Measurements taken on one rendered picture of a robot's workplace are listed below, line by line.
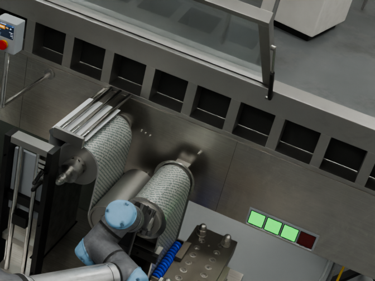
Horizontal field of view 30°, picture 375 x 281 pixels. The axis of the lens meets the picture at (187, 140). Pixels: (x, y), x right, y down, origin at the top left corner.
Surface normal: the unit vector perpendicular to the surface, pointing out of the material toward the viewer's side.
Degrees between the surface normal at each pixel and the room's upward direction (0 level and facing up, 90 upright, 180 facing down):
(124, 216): 50
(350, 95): 0
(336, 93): 0
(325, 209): 90
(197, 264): 0
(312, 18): 90
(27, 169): 90
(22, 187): 90
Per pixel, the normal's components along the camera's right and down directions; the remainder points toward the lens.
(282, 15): -0.56, 0.32
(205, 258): 0.22, -0.82
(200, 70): -0.36, 0.43
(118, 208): -0.13, -0.20
